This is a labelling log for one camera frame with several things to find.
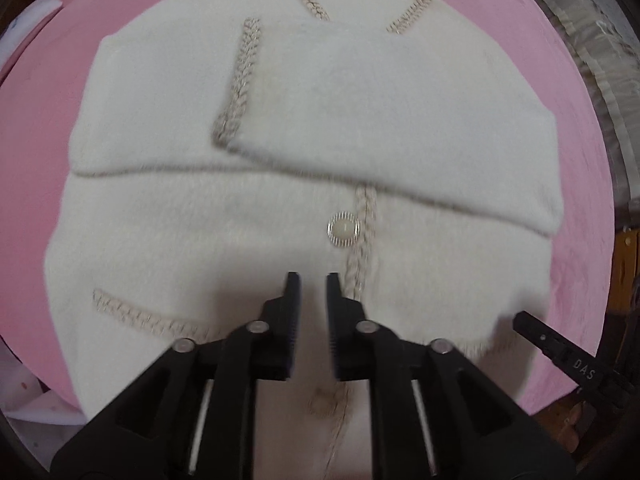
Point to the pink plush bed blanket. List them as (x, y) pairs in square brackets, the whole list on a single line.
[(39, 105)]

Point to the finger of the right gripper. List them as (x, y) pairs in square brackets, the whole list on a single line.
[(552, 344)]

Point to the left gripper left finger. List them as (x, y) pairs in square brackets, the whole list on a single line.
[(191, 414)]

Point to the colourful printed box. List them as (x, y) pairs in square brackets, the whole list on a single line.
[(37, 421)]

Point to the beige lace-covered furniture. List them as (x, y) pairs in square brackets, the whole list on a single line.
[(606, 52)]

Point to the small white printed pillow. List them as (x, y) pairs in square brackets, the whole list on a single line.
[(22, 30)]

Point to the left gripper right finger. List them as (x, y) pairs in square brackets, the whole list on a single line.
[(433, 413)]

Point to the white fuzzy cardigan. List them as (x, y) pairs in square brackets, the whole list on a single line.
[(223, 144)]

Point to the yellow wooden drawer cabinet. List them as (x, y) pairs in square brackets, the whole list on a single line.
[(624, 271)]

